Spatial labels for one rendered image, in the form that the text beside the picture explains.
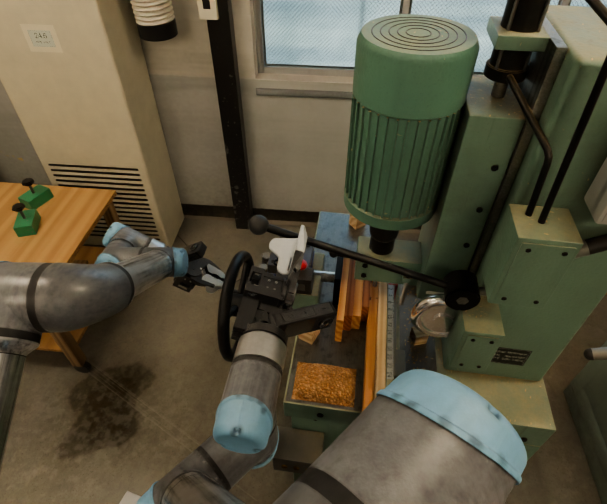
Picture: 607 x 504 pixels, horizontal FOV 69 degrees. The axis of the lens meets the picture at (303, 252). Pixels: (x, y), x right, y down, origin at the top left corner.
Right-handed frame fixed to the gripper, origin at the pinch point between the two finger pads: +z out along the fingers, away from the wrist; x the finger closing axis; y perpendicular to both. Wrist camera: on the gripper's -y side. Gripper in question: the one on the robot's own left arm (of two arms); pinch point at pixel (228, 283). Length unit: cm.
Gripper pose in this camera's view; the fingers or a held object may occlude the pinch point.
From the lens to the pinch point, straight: 129.7
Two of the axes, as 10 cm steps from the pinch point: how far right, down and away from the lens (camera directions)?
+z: 8.6, 4.4, 2.6
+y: -4.9, 5.6, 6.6
